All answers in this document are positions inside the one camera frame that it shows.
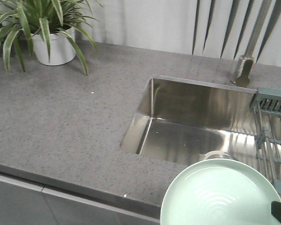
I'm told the round steel sink drain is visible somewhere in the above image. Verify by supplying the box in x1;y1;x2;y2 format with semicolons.
199;150;237;161

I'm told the stainless steel kitchen faucet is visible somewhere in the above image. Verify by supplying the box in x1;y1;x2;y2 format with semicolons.
230;0;276;87

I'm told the green spider plant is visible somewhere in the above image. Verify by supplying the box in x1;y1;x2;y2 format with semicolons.
0;0;97;75

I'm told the mint green round plate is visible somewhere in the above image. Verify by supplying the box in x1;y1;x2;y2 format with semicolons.
160;159;281;225

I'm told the grey kitchen cabinet left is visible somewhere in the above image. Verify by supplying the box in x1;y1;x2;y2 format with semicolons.
0;174;160;225

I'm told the stainless steel sink basin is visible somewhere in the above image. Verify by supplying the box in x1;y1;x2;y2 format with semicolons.
121;75;258;170

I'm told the white plant pot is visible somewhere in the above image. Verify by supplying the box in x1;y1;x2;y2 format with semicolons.
32;32;76;66

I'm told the white pleated curtain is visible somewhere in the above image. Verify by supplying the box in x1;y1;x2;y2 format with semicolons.
74;0;281;68

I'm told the teal roll-up drying rack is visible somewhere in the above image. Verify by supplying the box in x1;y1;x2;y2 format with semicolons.
250;88;281;197

